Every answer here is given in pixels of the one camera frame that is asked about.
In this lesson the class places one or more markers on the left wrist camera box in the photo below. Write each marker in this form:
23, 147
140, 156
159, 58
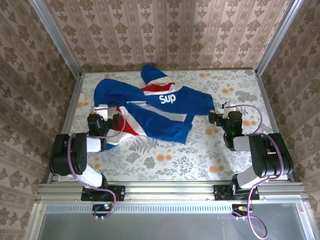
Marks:
101, 110

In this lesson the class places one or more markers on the floral tablecloth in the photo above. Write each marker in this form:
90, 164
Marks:
175, 160

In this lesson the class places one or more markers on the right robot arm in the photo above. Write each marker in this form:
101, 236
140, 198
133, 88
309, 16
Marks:
272, 160

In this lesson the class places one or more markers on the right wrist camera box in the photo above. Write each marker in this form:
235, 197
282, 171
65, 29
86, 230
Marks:
228, 105

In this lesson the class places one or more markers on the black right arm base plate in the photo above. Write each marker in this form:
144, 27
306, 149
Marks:
222, 193

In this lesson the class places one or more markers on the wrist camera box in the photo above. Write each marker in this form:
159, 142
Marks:
228, 105
101, 110

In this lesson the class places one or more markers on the aluminium table side rail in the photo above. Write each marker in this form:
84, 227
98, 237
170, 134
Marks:
272, 112
67, 120

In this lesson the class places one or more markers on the small circuit board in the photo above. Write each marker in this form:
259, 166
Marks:
240, 208
101, 208

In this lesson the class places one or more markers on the aluminium frame post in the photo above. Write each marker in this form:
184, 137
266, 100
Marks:
276, 37
55, 37

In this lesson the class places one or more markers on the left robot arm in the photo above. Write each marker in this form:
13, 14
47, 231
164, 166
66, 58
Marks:
67, 155

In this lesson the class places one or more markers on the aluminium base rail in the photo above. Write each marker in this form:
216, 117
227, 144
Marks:
170, 191

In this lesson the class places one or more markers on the blue red white hooded jacket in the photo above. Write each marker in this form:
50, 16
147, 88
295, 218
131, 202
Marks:
162, 117

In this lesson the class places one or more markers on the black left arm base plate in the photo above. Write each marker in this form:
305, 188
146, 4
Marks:
117, 192

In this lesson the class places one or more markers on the grey metal panel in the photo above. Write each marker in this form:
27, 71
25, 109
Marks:
162, 227

